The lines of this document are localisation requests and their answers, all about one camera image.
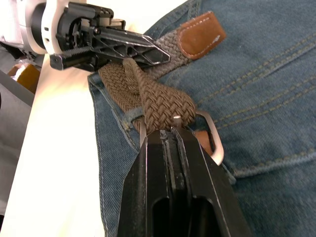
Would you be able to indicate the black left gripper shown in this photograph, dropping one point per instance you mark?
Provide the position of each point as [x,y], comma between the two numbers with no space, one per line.
[74,37]

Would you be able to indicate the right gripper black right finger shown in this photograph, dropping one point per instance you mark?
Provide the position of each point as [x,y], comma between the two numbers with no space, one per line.
[202,192]

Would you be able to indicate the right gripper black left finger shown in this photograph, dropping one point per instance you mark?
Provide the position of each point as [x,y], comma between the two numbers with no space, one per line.
[145,187]

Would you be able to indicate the brown braided belt with buckle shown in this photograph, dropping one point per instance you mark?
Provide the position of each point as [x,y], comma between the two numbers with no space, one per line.
[165,101]

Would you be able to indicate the blue denim shorts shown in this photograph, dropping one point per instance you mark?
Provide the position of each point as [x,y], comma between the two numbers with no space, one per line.
[271,98]

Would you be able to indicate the brown cardboard box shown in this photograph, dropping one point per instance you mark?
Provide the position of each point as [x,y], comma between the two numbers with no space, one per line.
[26,76]

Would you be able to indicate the grey panel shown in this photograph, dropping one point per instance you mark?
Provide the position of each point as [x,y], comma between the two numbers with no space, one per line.
[13,118]

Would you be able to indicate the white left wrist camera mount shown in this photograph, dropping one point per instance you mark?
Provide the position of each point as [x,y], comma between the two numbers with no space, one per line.
[50,27]

